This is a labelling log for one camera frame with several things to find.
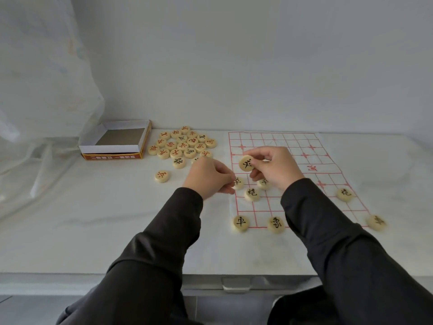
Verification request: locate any person's left hand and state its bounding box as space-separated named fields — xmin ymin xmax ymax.
xmin=182 ymin=156 xmax=236 ymax=201

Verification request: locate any white cardboard box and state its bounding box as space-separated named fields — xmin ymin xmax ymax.
xmin=78 ymin=119 xmax=152 ymax=161

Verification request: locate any grey desk drawer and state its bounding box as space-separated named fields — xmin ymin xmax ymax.
xmin=181 ymin=274 xmax=322 ymax=295

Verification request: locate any red grid xiangqi board sheet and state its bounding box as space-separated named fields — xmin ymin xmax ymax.
xmin=227 ymin=131 xmax=371 ymax=230

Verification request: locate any person's white perforated shoe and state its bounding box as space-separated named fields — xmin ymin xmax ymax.
xmin=270 ymin=294 xmax=291 ymax=312

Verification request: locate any metal drawer handle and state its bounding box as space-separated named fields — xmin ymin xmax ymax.
xmin=221 ymin=277 xmax=253 ymax=292

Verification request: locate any person's left forearm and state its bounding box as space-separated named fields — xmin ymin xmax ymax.
xmin=55 ymin=187 xmax=204 ymax=325

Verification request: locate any person's right forearm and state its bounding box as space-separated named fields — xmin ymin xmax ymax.
xmin=267 ymin=178 xmax=433 ymax=325

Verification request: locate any pile of wooden xiangqi pieces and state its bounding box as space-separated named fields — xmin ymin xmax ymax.
xmin=147 ymin=125 xmax=218 ymax=184

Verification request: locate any person's right hand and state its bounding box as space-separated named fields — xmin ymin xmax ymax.
xmin=243 ymin=146 xmax=306 ymax=193

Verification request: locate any sheer white curtain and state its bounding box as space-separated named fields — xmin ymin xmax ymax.
xmin=0 ymin=0 xmax=106 ymax=220

